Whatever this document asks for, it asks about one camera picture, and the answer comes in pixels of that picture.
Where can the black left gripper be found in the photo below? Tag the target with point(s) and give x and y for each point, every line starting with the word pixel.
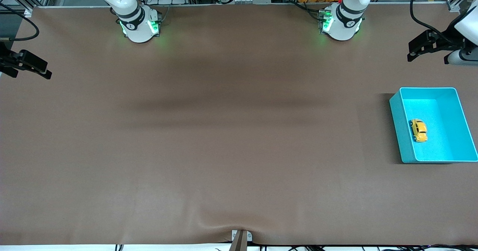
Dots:
pixel 445 41

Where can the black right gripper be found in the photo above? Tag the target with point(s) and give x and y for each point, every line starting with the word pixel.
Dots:
pixel 4 58

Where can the yellow beetle toy car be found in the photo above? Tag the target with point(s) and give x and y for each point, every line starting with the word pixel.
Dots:
pixel 419 130

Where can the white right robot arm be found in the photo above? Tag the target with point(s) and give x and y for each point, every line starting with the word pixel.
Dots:
pixel 134 30

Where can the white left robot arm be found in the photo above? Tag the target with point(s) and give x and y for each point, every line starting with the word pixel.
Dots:
pixel 343 27

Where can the teal plastic bin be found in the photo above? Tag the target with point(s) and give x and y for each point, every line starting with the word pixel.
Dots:
pixel 444 139

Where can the brown table mat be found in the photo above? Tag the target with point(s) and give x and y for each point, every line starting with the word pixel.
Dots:
pixel 239 150

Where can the metal table clamp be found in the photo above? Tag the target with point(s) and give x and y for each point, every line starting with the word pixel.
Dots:
pixel 241 241

